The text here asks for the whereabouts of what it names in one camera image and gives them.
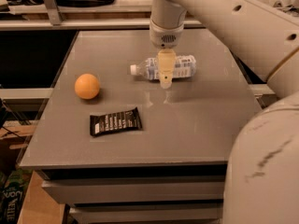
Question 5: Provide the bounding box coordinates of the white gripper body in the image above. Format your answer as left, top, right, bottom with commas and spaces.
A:
149, 21, 184, 49

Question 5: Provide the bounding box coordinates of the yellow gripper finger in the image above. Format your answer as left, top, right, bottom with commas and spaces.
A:
157, 49, 176, 89

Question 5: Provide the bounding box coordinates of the clear plastic water bottle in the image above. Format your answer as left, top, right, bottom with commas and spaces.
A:
130, 55, 196, 80

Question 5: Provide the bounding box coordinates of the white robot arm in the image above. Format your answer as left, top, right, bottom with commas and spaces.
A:
152, 0, 299, 224

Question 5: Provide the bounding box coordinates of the metal shelf rack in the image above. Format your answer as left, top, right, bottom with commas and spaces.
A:
0, 0, 299, 32

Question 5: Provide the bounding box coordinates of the black snack bar wrapper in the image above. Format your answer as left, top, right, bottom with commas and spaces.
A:
90, 108, 142, 137

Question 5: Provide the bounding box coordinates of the orange ball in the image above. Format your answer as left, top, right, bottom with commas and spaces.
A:
75, 74, 100, 100

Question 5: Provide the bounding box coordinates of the grey drawer cabinet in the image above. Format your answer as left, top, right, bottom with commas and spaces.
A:
21, 29, 260, 224

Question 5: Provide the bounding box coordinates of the cardboard box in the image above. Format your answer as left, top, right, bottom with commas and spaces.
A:
17, 172, 64, 224

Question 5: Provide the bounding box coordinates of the green printed package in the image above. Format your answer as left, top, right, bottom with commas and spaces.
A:
0, 169, 32, 224

